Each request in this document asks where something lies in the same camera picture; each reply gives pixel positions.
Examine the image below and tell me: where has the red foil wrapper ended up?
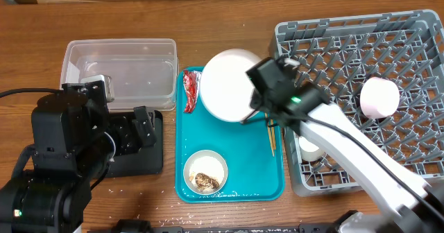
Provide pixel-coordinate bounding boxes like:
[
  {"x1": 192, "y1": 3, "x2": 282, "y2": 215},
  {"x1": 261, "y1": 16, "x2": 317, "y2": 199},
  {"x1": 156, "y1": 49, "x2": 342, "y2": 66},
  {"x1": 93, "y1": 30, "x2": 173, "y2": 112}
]
[{"x1": 183, "y1": 70, "x2": 202, "y2": 114}]

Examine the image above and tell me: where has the clear plastic bin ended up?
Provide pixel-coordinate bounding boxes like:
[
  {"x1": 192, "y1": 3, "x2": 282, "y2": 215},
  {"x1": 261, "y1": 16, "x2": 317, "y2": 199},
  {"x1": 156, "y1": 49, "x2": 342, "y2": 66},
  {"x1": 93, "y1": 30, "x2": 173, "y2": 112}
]
[{"x1": 60, "y1": 38, "x2": 178, "y2": 112}]

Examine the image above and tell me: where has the wooden chopstick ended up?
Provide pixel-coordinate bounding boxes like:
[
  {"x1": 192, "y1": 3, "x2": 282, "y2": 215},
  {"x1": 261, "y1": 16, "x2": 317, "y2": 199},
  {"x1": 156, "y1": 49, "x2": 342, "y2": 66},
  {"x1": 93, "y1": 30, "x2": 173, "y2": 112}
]
[
  {"x1": 264, "y1": 113, "x2": 275, "y2": 157},
  {"x1": 270, "y1": 119, "x2": 276, "y2": 152}
]

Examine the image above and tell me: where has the metal bowl with food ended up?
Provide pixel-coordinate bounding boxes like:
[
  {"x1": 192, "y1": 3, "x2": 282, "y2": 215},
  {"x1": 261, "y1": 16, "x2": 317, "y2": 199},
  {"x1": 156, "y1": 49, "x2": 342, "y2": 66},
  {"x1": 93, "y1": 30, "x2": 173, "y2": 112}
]
[{"x1": 183, "y1": 150, "x2": 228, "y2": 196}]

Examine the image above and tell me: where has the small white pink bowl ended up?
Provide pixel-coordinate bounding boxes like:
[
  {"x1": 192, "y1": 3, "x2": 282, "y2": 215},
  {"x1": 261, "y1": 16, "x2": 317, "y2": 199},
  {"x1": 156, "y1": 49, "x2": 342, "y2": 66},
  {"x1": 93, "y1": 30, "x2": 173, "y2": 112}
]
[{"x1": 359, "y1": 77, "x2": 400, "y2": 119}]

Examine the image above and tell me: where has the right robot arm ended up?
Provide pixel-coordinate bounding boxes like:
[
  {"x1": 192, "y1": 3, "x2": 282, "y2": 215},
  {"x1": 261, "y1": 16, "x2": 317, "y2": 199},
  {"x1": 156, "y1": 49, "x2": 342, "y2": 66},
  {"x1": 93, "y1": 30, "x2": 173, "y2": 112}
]
[{"x1": 250, "y1": 77, "x2": 443, "y2": 232}]

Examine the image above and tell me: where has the grey dish rack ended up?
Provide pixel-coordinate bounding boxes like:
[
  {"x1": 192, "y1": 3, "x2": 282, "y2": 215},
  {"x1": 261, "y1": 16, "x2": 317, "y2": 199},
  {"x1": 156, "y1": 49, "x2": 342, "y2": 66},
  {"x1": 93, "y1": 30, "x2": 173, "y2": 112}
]
[{"x1": 269, "y1": 10, "x2": 443, "y2": 183}]

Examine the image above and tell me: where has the large white plate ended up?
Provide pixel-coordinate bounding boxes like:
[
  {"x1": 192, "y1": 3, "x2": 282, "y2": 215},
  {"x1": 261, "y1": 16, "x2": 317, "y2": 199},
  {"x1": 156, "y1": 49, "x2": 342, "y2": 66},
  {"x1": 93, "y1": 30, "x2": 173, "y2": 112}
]
[{"x1": 199, "y1": 49, "x2": 261, "y2": 122}]

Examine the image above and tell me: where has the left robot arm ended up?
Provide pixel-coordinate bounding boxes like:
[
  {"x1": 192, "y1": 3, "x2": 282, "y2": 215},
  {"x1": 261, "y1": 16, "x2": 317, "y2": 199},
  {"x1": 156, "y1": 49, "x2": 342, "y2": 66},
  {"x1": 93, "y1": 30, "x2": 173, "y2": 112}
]
[{"x1": 1, "y1": 80, "x2": 162, "y2": 232}]

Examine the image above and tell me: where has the teal plastic tray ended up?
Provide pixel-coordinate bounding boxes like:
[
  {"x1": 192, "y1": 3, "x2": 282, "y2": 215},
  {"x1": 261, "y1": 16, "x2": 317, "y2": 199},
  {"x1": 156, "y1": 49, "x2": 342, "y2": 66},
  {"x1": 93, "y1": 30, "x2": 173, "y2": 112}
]
[{"x1": 175, "y1": 74, "x2": 285, "y2": 203}]

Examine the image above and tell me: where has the white paper cup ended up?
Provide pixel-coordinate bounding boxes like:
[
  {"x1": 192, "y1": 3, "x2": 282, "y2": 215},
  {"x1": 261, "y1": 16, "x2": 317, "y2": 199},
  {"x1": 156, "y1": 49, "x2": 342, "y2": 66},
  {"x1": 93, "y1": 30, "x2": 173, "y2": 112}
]
[{"x1": 298, "y1": 136, "x2": 325, "y2": 162}]

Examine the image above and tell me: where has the black waste bin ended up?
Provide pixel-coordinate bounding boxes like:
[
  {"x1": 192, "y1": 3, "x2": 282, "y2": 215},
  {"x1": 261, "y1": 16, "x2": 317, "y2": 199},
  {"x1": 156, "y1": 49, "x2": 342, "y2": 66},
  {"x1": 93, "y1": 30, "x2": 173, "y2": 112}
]
[{"x1": 107, "y1": 110, "x2": 164, "y2": 178}]

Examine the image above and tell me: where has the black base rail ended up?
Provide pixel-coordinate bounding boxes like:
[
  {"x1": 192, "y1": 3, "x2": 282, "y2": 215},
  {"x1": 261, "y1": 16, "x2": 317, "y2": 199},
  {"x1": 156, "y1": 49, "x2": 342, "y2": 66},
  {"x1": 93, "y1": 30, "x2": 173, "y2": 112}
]
[{"x1": 86, "y1": 210, "x2": 382, "y2": 233}]

